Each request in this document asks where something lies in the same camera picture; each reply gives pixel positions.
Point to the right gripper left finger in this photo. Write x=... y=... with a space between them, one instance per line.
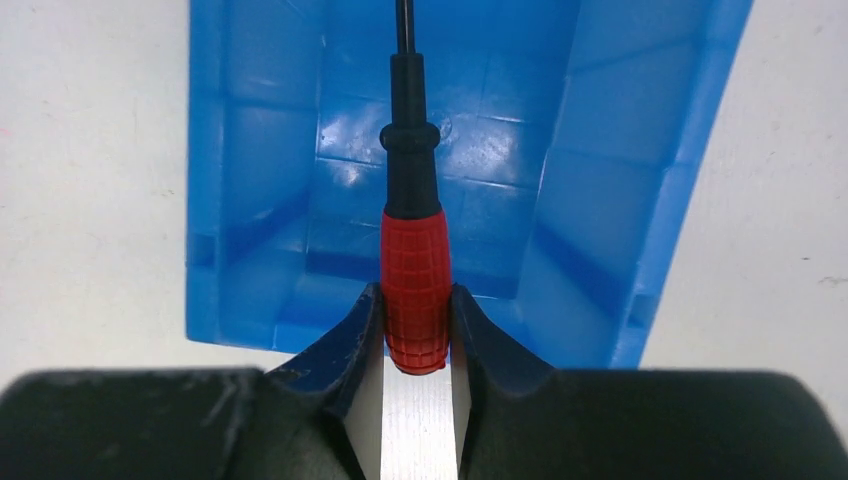
x=317 y=416

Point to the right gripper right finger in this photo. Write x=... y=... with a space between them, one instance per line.
x=518 y=417

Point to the red black screwdriver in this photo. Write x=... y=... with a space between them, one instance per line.
x=415 y=262

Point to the blue plastic bin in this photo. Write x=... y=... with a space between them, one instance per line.
x=572 y=133

